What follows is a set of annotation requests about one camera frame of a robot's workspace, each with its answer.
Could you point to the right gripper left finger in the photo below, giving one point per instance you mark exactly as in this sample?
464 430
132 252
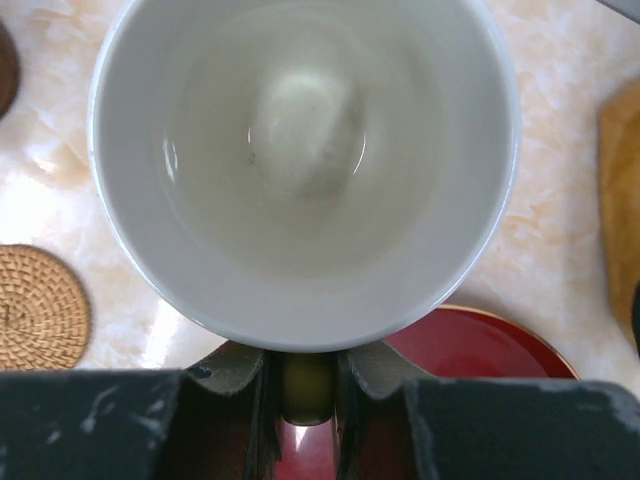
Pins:
213 420

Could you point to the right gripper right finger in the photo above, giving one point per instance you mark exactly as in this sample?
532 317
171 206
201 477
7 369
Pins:
397 421

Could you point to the yellow mug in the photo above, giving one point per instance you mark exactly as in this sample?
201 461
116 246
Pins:
304 176

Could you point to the dark walnut coaster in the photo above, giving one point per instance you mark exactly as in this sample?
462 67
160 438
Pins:
10 72

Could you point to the red round tray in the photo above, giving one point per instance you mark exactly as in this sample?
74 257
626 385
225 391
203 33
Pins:
452 341

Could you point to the yellow tote bag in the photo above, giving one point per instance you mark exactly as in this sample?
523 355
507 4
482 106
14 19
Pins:
618 156

